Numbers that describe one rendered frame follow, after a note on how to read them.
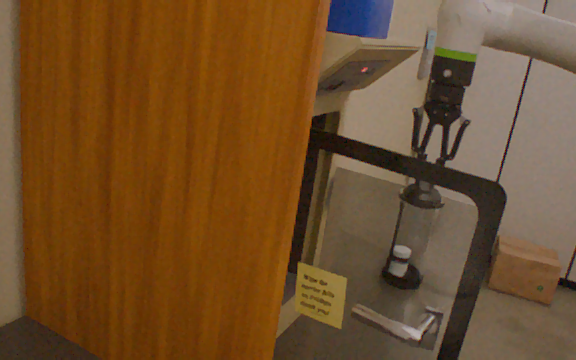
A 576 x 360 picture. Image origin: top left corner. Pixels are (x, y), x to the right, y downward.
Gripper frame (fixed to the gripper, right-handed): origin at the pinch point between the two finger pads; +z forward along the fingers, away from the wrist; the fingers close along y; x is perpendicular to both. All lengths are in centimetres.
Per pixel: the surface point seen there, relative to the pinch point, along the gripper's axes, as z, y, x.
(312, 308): 8, -1, -58
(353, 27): -30, -4, -54
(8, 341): 28, -49, -72
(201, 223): -2, -16, -65
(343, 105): -15.2, -13.2, -28.0
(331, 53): -26, -5, -57
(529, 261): 96, 40, 217
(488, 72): -11, -18, 254
